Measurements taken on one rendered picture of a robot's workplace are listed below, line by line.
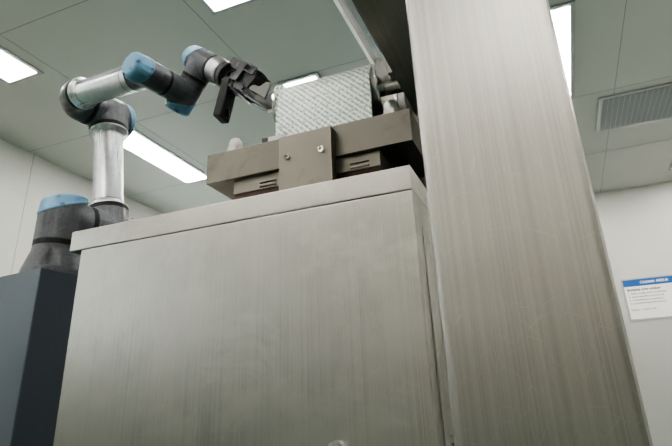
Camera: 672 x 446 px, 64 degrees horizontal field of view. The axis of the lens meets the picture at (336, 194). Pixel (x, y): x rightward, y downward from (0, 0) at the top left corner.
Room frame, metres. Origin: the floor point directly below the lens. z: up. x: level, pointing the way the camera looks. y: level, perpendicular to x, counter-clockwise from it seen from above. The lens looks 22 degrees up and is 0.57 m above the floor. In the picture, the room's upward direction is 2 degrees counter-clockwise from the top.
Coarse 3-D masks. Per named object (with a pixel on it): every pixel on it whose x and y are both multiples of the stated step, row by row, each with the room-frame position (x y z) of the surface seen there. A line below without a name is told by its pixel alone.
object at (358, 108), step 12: (324, 108) 1.04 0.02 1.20; (336, 108) 1.03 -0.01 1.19; (348, 108) 1.02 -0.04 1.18; (360, 108) 1.01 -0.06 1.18; (372, 108) 1.01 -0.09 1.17; (276, 120) 1.09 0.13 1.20; (288, 120) 1.08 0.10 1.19; (300, 120) 1.07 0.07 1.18; (312, 120) 1.05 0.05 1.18; (324, 120) 1.04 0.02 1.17; (336, 120) 1.03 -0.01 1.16; (348, 120) 1.02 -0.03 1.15; (276, 132) 1.09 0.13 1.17; (288, 132) 1.08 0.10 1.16; (300, 132) 1.07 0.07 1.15
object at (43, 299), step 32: (0, 288) 1.26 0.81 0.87; (32, 288) 1.21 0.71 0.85; (64, 288) 1.26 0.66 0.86; (0, 320) 1.25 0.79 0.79; (32, 320) 1.20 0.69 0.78; (64, 320) 1.27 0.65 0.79; (0, 352) 1.24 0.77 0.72; (32, 352) 1.21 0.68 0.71; (64, 352) 1.28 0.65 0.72; (0, 384) 1.23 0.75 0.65; (32, 384) 1.22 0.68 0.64; (0, 416) 1.22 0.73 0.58; (32, 416) 1.23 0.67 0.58
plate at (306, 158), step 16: (320, 128) 0.81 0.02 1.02; (288, 144) 0.83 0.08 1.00; (304, 144) 0.82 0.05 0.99; (320, 144) 0.81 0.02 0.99; (288, 160) 0.83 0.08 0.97; (304, 160) 0.82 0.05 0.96; (320, 160) 0.81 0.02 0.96; (288, 176) 0.83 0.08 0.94; (304, 176) 0.82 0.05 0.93; (320, 176) 0.81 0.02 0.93; (336, 176) 0.82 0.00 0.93
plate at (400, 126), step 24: (360, 120) 0.81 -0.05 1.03; (384, 120) 0.79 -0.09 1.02; (408, 120) 0.78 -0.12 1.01; (264, 144) 0.88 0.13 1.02; (336, 144) 0.82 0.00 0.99; (360, 144) 0.81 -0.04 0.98; (384, 144) 0.79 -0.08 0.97; (408, 144) 0.79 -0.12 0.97; (216, 168) 0.91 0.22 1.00; (240, 168) 0.89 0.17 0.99; (264, 168) 0.87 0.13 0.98
